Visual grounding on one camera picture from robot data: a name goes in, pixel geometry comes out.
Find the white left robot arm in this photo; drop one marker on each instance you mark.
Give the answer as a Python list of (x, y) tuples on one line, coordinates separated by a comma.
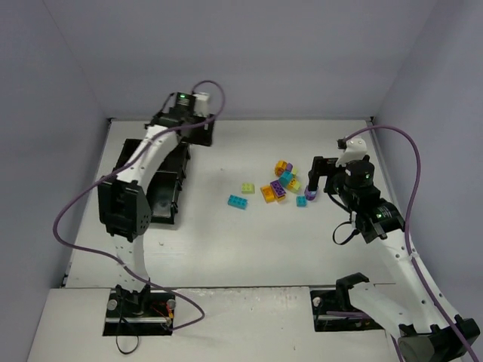
[(129, 248)]

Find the orange 2x4 lego brick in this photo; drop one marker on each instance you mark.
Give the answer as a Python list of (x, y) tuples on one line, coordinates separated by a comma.
[(267, 193)]

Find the teal 2x4 lego brick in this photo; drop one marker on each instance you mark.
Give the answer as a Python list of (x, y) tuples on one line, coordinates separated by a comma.
[(237, 202)]

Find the orange round lego piece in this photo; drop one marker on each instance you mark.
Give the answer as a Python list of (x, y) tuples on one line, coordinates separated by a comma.
[(280, 167)]

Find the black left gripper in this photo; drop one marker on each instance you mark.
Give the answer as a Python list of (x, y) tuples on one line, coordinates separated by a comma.
[(201, 133)]

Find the yellow green lego brick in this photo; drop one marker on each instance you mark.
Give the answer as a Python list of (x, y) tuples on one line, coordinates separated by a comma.
[(294, 185)]

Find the lime green lego brick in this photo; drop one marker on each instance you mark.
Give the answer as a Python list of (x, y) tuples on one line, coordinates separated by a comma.
[(247, 188)]

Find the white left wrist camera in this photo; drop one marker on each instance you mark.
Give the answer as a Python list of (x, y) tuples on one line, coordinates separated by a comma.
[(201, 107)]

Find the black four-compartment bin tray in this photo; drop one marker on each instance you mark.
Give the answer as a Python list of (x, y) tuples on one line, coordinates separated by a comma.
[(166, 184)]

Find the large teal lego brick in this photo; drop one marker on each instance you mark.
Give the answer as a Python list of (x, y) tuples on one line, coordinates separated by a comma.
[(285, 178)]

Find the small teal lego brick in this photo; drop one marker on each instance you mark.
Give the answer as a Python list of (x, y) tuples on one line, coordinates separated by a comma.
[(301, 201)]

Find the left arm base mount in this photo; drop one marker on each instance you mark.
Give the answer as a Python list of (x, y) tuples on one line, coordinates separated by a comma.
[(155, 317)]

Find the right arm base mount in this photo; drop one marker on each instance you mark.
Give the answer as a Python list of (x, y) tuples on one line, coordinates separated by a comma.
[(332, 311)]

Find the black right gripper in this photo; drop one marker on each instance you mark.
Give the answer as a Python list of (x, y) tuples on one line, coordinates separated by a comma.
[(323, 166)]

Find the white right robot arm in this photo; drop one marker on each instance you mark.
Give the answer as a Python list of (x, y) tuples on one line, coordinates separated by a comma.
[(427, 327)]

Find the purple round paw lego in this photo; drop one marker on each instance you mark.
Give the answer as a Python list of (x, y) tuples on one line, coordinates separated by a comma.
[(311, 195)]

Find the purple 2x4 lego brick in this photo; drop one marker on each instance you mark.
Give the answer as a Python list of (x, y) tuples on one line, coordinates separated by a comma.
[(277, 188)]

